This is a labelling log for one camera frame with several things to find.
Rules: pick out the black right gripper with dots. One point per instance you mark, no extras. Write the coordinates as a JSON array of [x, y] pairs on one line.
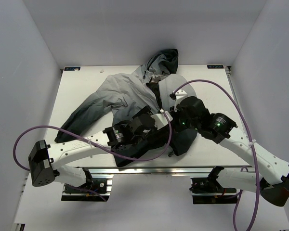
[[175, 115]]

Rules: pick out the blue left corner label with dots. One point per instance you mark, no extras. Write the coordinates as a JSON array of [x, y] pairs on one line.
[[77, 68]]

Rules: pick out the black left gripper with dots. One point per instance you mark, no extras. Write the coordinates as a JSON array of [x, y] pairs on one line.
[[146, 109]]

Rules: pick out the grey black gradient jacket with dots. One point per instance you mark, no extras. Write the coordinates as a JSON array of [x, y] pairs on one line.
[[126, 94]]

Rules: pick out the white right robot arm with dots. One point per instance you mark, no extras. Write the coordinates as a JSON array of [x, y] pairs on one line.
[[273, 171]]

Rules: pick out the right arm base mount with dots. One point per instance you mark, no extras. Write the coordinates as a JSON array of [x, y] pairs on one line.
[[207, 191]]

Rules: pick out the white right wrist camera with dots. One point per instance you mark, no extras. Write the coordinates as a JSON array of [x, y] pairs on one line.
[[178, 96]]

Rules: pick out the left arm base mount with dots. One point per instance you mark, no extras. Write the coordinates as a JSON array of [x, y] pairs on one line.
[[95, 189]]

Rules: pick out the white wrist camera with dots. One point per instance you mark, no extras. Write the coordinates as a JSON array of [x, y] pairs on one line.
[[162, 119], [178, 96]]

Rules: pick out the blue corner label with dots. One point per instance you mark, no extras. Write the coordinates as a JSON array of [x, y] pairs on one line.
[[77, 68], [215, 66]]

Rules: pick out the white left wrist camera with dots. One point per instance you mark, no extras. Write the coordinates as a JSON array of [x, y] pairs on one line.
[[162, 119]]

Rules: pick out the blue right corner label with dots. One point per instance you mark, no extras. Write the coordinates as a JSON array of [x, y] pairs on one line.
[[215, 66]]

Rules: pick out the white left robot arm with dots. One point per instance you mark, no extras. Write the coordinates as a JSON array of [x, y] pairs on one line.
[[50, 162]]

